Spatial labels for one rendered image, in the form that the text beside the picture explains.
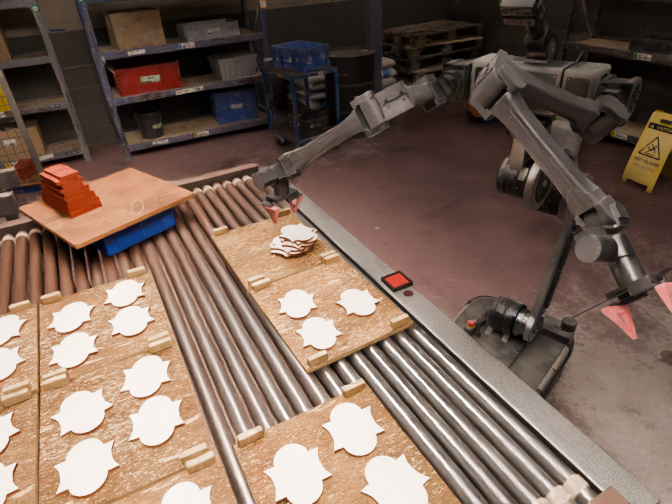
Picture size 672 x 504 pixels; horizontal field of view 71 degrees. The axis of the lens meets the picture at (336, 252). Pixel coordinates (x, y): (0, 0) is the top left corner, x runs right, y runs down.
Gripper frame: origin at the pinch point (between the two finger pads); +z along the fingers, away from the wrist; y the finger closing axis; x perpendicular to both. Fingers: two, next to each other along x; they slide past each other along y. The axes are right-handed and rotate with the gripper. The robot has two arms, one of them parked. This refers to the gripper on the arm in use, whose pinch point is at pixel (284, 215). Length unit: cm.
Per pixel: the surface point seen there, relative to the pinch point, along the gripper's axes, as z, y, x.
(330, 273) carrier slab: 11.8, 4.9, 25.3
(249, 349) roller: 14, 45, 29
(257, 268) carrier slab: 12.2, 17.5, 2.6
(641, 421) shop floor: 103, -87, 126
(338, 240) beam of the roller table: 14.0, -15.8, 11.6
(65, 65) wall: 19, -126, -467
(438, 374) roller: 13, 21, 76
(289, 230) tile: 5.8, -0.5, 1.3
